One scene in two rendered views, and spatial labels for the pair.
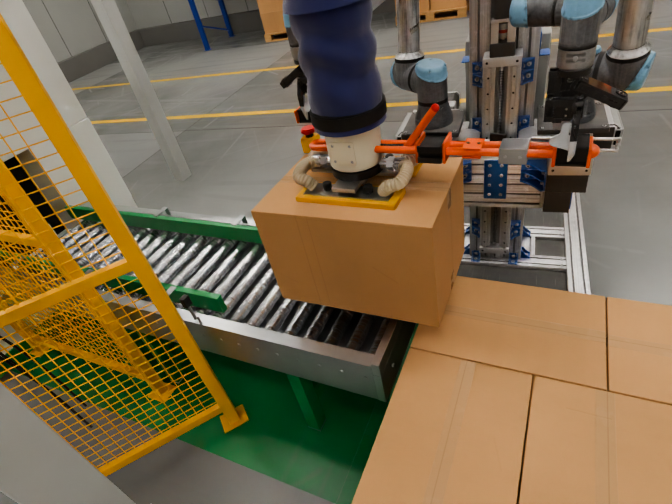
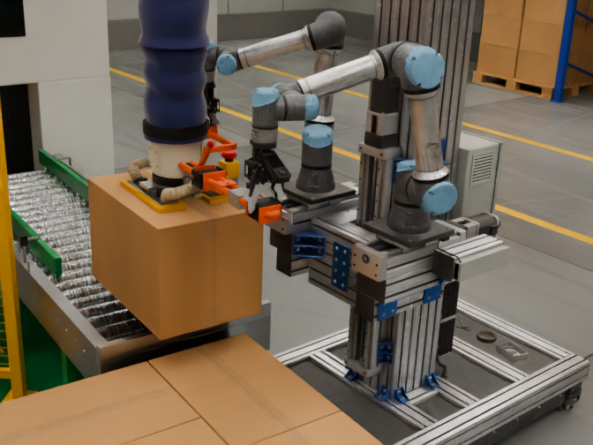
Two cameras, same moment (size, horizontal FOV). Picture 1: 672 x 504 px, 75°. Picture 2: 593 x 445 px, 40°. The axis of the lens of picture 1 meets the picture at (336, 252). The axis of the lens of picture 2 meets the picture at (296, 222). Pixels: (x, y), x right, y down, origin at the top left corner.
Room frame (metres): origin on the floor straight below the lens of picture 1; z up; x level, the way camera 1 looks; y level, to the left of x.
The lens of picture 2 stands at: (-1.16, -1.58, 2.05)
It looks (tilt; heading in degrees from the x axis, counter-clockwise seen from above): 21 degrees down; 22
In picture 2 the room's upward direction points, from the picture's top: 2 degrees clockwise
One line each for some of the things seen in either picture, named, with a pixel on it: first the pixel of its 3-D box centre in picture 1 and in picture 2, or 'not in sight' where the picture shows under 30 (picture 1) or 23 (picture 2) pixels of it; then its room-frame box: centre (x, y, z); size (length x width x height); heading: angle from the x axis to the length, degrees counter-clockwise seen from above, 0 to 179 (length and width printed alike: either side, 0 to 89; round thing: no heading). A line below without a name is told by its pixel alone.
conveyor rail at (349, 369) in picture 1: (141, 317); (5, 256); (1.54, 0.94, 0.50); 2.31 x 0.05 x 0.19; 57
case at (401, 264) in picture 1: (366, 232); (173, 244); (1.25, -0.12, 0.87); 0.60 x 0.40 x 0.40; 57
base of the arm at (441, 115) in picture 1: (433, 109); (316, 174); (1.66, -0.51, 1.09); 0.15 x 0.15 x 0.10
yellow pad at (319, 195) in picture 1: (348, 190); (152, 190); (1.18, -0.08, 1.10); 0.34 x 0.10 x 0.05; 56
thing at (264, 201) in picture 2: (572, 151); (263, 210); (0.92, -0.63, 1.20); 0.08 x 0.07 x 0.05; 56
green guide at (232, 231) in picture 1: (163, 218); (98, 192); (2.23, 0.92, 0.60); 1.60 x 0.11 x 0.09; 57
